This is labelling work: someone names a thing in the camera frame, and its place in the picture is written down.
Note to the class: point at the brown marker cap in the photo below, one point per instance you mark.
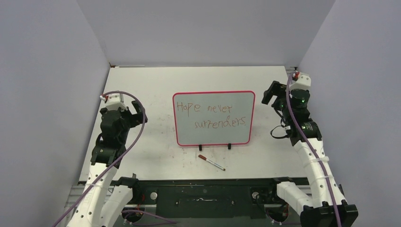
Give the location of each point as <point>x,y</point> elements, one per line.
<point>202,157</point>

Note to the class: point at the pink framed whiteboard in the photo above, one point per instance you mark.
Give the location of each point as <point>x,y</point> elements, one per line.
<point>213,118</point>

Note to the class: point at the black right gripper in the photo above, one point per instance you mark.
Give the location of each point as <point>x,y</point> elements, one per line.
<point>275,89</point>

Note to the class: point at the white whiteboard marker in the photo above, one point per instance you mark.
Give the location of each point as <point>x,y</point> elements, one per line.
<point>215,164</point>

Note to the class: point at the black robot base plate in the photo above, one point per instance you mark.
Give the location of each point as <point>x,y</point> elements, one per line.
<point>213,198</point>

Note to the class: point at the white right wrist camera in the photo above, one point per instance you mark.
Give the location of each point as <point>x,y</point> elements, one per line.
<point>300,80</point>

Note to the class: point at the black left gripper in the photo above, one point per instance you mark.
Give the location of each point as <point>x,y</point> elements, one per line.
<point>139,117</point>

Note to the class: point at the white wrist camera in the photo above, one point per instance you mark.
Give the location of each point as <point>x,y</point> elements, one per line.
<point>114,102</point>
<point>300,80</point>

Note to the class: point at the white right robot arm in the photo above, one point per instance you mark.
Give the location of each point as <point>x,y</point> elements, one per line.
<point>327,205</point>

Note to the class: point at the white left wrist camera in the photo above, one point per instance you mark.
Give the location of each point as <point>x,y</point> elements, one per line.
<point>114,102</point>

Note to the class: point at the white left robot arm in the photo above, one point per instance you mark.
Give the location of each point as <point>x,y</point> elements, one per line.
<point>94,209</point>

